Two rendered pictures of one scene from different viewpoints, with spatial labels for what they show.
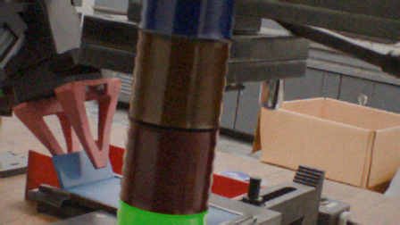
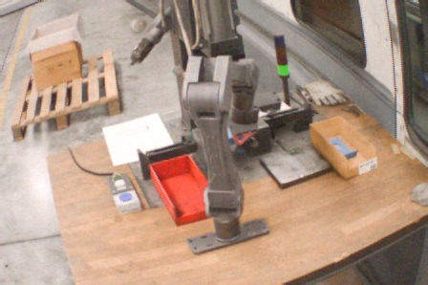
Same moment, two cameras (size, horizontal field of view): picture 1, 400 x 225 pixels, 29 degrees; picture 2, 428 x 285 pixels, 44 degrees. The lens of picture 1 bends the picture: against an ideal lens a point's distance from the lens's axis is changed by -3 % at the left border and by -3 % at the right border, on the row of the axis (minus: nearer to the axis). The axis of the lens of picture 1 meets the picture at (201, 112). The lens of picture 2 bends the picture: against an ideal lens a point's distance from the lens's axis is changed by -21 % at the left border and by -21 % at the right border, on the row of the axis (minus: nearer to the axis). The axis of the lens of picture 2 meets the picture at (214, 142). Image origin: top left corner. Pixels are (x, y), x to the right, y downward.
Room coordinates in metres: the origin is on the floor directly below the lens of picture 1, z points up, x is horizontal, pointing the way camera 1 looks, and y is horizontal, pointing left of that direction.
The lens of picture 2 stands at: (1.88, 1.17, 1.83)
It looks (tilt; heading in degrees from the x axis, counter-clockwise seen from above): 27 degrees down; 224
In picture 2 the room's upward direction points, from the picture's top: 8 degrees counter-clockwise
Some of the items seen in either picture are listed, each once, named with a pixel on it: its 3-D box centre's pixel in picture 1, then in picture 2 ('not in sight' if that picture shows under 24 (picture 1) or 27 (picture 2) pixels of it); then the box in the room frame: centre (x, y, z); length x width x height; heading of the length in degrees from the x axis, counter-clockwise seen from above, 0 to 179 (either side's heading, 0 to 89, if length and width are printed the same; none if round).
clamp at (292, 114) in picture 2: not in sight; (283, 120); (0.44, 0.08, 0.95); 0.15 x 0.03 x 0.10; 149
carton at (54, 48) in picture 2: not in sight; (56, 50); (-0.80, -3.24, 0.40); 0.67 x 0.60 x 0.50; 51
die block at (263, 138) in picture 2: not in sight; (232, 142); (0.61, 0.01, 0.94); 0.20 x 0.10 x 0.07; 149
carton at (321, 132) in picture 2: not in sight; (344, 146); (0.46, 0.33, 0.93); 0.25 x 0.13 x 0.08; 59
